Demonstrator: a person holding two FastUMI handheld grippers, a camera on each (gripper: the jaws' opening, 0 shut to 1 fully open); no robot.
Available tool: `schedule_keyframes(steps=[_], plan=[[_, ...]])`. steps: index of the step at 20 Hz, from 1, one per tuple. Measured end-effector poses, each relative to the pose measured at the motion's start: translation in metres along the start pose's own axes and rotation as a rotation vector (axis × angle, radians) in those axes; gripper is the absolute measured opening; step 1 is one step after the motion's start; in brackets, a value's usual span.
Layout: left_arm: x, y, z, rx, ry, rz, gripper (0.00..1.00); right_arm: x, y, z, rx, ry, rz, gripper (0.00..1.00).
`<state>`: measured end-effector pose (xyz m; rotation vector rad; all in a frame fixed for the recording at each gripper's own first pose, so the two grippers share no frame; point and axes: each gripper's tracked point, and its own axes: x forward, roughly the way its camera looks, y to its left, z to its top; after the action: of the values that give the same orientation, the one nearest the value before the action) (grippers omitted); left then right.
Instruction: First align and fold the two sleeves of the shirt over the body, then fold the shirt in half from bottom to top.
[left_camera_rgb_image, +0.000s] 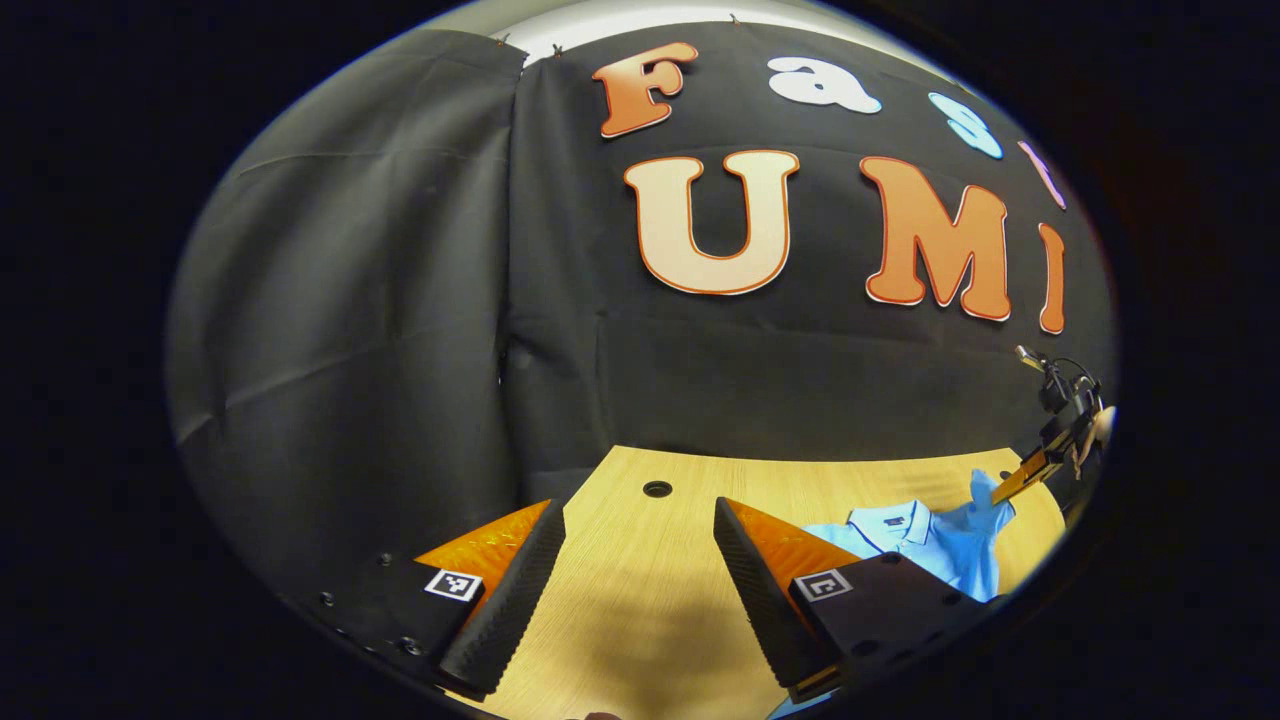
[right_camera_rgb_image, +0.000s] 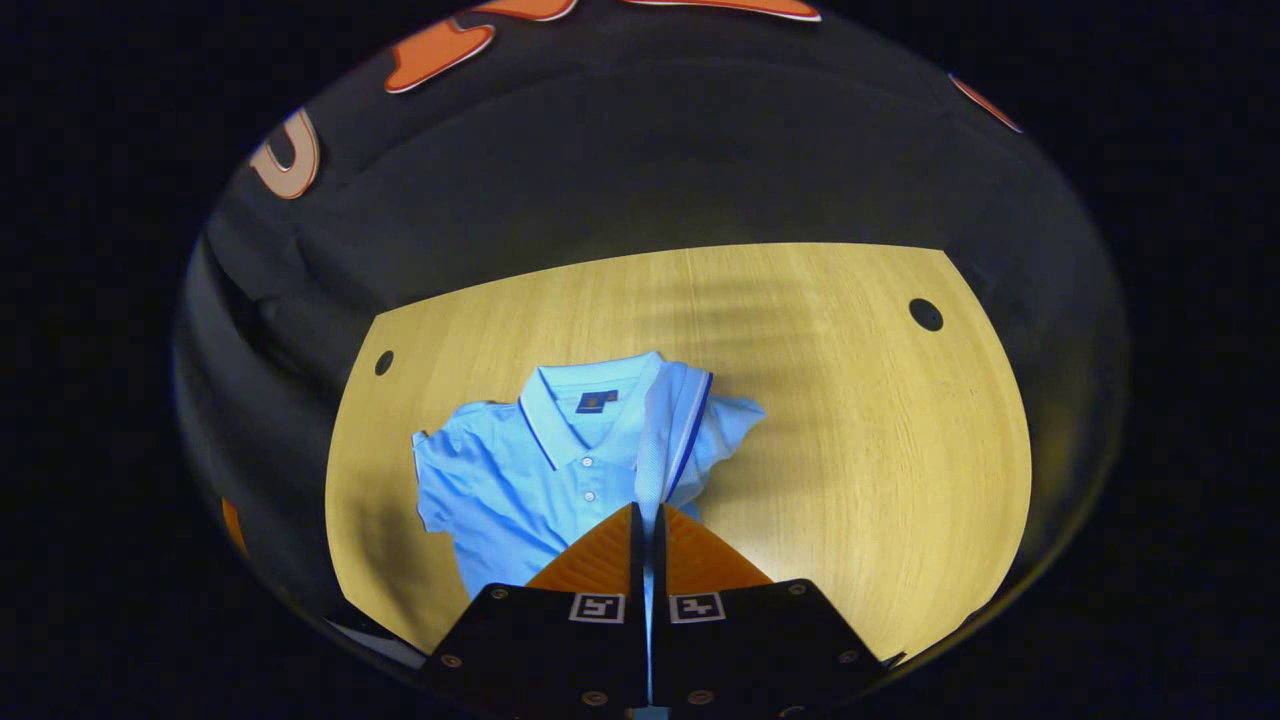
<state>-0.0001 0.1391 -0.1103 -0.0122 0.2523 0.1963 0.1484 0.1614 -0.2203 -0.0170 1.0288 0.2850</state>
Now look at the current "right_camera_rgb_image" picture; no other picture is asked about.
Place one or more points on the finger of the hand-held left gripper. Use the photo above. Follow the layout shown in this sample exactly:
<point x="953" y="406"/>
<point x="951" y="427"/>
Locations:
<point x="234" y="525"/>

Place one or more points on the light blue T-shirt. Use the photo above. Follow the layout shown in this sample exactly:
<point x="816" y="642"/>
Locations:
<point x="520" y="480"/>

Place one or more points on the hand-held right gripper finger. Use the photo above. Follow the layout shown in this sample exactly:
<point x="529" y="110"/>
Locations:
<point x="636" y="560"/>
<point x="660" y="560"/>

